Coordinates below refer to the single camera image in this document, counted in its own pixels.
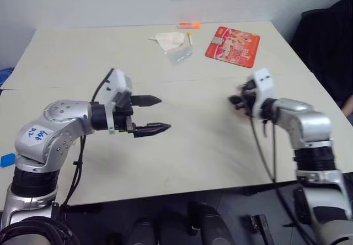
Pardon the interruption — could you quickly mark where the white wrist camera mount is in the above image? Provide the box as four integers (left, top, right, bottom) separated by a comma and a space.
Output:
98, 68, 133, 135
249, 68, 277, 119

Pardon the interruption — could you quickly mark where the black cable bundle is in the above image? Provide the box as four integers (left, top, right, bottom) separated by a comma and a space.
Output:
0, 219, 81, 245

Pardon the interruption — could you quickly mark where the crumpled white cloth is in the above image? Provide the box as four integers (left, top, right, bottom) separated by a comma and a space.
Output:
148, 31, 186, 52

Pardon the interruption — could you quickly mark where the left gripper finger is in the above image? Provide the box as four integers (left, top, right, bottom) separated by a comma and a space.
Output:
132, 122, 172, 139
131, 94, 162, 109

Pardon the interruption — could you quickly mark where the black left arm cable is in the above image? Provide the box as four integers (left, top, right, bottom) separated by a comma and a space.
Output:
60, 68, 115, 211

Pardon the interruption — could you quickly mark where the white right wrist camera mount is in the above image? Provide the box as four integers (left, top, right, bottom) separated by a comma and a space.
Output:
249, 68, 277, 119

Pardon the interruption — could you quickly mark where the clear plastic bag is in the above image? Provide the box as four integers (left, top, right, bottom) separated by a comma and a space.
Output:
164, 44, 194, 66

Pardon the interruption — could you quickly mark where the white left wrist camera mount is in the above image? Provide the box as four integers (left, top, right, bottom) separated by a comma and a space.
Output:
98, 68, 133, 135

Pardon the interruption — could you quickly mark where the large dark rounded shape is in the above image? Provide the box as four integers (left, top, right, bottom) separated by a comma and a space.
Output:
188, 200, 236, 245

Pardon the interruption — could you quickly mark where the blue bin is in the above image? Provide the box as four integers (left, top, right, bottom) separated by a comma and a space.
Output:
0, 67, 14, 88

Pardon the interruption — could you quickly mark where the person in black clothing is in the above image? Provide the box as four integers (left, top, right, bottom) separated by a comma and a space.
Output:
317, 0, 353, 116

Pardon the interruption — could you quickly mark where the black metal bracket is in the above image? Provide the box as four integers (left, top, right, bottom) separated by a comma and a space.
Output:
249, 214, 274, 245

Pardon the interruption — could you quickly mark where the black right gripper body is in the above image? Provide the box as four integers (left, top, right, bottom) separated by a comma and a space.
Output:
237, 78, 260, 116

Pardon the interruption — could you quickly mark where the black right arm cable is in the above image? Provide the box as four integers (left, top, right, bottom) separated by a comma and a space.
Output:
246, 111, 320, 245

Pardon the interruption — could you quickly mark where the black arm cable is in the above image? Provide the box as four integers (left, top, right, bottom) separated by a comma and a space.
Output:
60, 68, 115, 211
246, 111, 320, 245

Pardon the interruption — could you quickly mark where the red snack packet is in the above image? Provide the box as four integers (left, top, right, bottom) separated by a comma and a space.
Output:
204, 26, 261, 69

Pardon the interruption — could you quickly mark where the small dark rounded shape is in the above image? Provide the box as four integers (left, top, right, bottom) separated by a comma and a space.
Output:
131, 217, 156, 245

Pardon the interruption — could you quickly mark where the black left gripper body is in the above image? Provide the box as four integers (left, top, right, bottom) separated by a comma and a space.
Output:
111, 95, 137, 134

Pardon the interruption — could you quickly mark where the blue tape patch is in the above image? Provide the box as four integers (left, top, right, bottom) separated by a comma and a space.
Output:
0, 153, 16, 169

